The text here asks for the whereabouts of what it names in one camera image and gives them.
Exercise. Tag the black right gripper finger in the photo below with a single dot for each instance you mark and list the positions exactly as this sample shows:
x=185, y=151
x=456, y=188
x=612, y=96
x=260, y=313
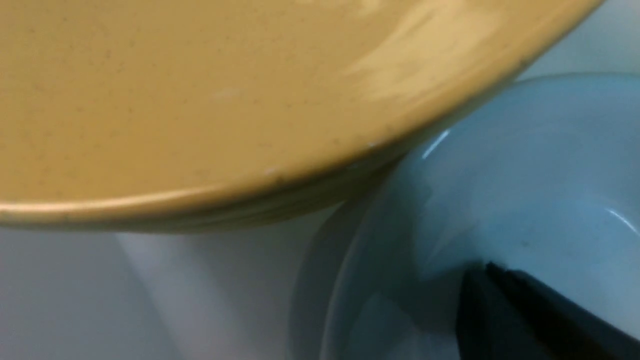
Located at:
x=507, y=314

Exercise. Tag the white square sauce dish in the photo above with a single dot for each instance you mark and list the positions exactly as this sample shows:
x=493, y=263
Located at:
x=543, y=179

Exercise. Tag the yellow noodle bowl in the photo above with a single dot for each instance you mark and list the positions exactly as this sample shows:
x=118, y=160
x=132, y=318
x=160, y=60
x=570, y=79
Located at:
x=177, y=116

